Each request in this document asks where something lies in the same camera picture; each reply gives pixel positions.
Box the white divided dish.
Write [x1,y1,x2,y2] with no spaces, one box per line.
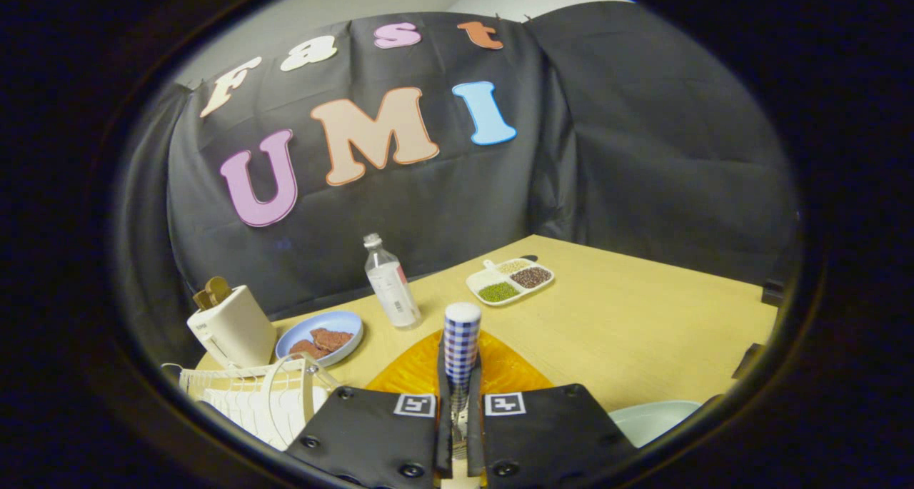
[466,258,556,307]

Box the green beans heap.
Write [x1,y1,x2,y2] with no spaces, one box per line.
[478,282,521,304]

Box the blue plate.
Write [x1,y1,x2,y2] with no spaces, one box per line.
[276,311,364,368]

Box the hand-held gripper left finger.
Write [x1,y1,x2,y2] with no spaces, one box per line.
[286,329,456,489]

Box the blue checkered cylinder container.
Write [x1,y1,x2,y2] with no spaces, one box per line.
[443,302,482,405]

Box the dark red beans heap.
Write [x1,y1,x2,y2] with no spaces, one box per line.
[511,266,553,289]

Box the white toaster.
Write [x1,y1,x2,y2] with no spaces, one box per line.
[186,285,278,369]

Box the clear plastic bottle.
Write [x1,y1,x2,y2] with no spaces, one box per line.
[363,233,423,330]

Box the white wire dish rack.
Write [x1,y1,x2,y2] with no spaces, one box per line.
[163,353,342,452]

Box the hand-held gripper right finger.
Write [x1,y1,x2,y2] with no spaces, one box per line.
[467,329,637,489]

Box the black backdrop cloth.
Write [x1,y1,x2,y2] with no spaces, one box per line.
[114,2,801,370]

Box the pale green bowl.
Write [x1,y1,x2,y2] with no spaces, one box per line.
[608,400,703,448]

